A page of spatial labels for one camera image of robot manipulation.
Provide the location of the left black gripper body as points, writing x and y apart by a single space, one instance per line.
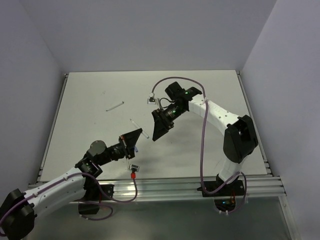
118 150

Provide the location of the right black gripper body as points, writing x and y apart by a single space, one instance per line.
170 113

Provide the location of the white blue acrylic marker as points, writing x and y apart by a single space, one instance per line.
138 127

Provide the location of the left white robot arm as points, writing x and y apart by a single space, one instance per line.
21 209

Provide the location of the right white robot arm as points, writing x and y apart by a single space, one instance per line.
239 134

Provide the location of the white green acrylic marker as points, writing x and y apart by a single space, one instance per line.
115 106

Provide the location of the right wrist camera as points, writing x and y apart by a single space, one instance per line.
152 100

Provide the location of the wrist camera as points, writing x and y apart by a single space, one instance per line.
152 100
133 168

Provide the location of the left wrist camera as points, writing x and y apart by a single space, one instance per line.
133 168

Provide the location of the aluminium mounting rail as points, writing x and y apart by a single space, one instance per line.
155 188

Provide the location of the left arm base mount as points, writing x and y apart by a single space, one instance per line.
100 195

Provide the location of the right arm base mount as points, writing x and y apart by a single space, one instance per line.
225 199

